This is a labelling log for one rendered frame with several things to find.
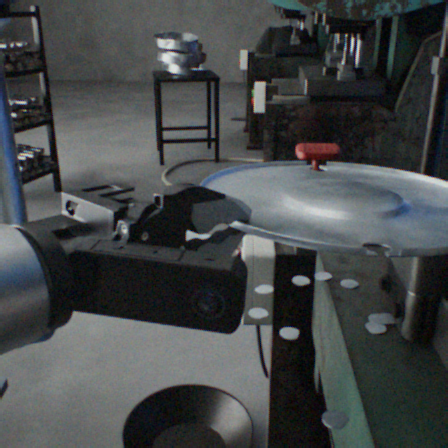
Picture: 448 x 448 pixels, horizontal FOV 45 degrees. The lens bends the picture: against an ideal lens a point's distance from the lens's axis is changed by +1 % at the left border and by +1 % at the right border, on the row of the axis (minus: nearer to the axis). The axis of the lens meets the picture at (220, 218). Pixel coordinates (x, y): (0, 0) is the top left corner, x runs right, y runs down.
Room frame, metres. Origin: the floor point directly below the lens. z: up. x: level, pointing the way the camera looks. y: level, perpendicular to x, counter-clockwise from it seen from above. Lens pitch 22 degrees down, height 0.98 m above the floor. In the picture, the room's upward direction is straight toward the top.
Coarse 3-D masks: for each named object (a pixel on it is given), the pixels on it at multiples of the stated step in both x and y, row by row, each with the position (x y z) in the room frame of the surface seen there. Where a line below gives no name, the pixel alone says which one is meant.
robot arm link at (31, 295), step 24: (0, 240) 0.27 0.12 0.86; (24, 240) 0.28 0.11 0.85; (0, 264) 0.26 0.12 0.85; (24, 264) 0.27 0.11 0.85; (0, 288) 0.25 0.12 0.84; (24, 288) 0.26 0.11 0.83; (48, 288) 0.27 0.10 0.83; (0, 312) 0.25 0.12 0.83; (24, 312) 0.26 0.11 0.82; (48, 312) 0.27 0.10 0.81; (0, 336) 0.25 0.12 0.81; (24, 336) 0.26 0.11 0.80
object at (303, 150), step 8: (304, 144) 0.87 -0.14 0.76; (312, 144) 0.87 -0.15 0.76; (320, 144) 0.87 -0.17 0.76; (328, 144) 0.87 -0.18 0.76; (296, 152) 0.86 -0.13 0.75; (304, 152) 0.83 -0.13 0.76; (312, 152) 0.83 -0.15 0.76; (320, 152) 0.83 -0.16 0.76; (328, 152) 0.83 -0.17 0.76; (336, 152) 0.83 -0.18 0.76; (312, 160) 0.83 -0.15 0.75; (320, 160) 0.83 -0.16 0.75; (328, 160) 0.83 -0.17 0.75; (312, 168) 0.85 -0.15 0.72
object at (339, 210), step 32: (224, 192) 0.52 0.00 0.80; (256, 192) 0.52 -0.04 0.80; (288, 192) 0.51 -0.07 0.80; (320, 192) 0.51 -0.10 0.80; (352, 192) 0.52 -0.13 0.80; (384, 192) 0.52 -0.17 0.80; (416, 192) 0.54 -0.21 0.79; (256, 224) 0.43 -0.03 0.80; (288, 224) 0.43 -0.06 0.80; (320, 224) 0.43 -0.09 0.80; (352, 224) 0.43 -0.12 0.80; (384, 224) 0.44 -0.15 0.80; (416, 224) 0.44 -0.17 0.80; (416, 256) 0.37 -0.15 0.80
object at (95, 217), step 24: (72, 192) 0.38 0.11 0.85; (120, 192) 0.39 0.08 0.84; (72, 216) 0.37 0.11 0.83; (96, 216) 0.35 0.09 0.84; (120, 216) 0.35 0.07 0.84; (144, 216) 0.34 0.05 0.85; (168, 216) 0.35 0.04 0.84; (48, 240) 0.29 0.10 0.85; (72, 240) 0.33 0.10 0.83; (120, 240) 0.33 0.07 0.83; (144, 240) 0.33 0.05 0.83; (168, 240) 0.35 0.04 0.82; (48, 264) 0.28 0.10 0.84; (72, 288) 0.28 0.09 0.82; (72, 312) 0.28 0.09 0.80
